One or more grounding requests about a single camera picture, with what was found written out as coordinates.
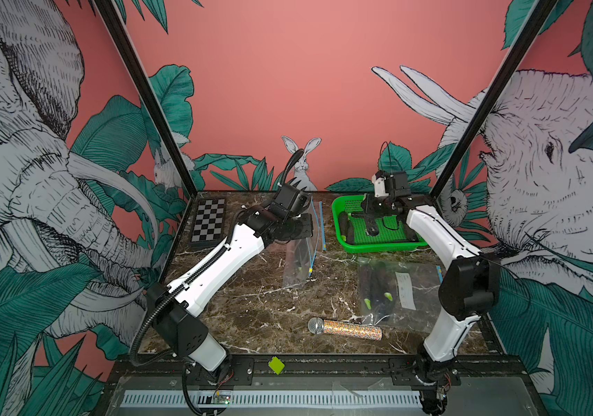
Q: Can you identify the clear zip-top bag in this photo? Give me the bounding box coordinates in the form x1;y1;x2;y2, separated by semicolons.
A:
283;201;325;289
357;258;443;333

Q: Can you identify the dark purple eggplant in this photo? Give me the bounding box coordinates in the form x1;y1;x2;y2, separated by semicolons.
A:
359;265;377;311

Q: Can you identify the sprinkle-filled cylinder tube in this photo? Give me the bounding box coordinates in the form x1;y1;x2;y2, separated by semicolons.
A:
308;317;383;341

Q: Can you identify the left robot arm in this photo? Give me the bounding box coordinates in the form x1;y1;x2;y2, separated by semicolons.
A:
132;184;313;374

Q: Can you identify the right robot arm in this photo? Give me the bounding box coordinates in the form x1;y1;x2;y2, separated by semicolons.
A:
361;170;501;365

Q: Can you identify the green plastic basket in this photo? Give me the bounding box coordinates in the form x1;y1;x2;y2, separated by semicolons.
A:
331;194;428;254

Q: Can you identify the black white checkerboard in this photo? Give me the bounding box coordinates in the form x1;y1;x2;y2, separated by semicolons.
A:
189;198;226;249

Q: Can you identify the lime green sticky note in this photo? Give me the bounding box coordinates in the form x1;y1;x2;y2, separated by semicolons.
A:
268;356;285;375

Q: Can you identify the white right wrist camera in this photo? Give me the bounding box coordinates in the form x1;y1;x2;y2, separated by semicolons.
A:
372;175;388;199

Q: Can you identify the black corrugated cable conduit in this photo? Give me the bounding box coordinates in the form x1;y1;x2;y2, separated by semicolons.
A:
128;147;305;367

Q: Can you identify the white perforated rail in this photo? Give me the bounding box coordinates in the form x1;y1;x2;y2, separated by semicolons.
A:
121;390;421;409

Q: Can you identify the right black frame post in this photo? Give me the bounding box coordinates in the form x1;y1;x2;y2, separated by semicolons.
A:
430;0;558;200

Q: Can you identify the black frame post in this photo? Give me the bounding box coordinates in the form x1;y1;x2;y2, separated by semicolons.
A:
94;0;198;197
430;0;558;200

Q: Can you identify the left black frame post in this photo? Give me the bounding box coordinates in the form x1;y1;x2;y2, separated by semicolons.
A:
94;0;198;197

